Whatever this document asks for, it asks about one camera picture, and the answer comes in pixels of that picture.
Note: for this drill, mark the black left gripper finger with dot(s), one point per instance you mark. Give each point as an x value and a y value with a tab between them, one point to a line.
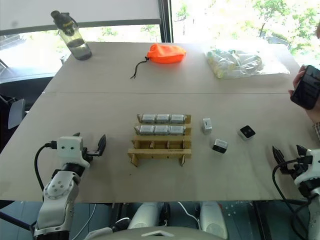
76	135
102	145

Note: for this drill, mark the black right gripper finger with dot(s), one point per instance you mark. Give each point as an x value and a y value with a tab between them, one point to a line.
301	150
278	155

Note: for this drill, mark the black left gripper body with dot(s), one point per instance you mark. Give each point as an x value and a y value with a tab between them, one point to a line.
88	152

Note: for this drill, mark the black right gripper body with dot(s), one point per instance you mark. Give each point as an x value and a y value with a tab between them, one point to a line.
293	167

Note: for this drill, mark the black smartphone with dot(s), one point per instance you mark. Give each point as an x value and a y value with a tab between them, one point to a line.
306	87

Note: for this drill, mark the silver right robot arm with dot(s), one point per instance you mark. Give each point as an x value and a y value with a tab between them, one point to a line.
315	200

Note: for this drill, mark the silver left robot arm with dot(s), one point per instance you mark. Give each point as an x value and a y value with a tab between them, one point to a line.
58	190

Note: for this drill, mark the wooden slotted rack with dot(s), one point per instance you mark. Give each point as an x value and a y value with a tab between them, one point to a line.
160	150

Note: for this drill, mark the person's bare hand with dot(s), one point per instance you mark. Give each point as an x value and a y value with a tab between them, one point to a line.
313	113

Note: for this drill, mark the grey chair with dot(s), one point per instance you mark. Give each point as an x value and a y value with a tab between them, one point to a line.
16	113

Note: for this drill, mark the white rounded robot leg cover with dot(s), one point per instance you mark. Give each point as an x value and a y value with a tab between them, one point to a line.
212	217
146	215

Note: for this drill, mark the clear water bottle black lid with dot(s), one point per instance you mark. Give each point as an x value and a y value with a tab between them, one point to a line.
76	42

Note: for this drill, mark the clear plastic bag with items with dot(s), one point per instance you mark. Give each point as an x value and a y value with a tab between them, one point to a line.
237	62

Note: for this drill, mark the grey robot chest cover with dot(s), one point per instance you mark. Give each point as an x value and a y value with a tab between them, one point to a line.
155	233

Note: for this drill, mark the white roller blind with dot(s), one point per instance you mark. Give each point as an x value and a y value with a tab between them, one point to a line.
75	12

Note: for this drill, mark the dark window frame post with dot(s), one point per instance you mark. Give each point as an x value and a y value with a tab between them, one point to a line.
165	21

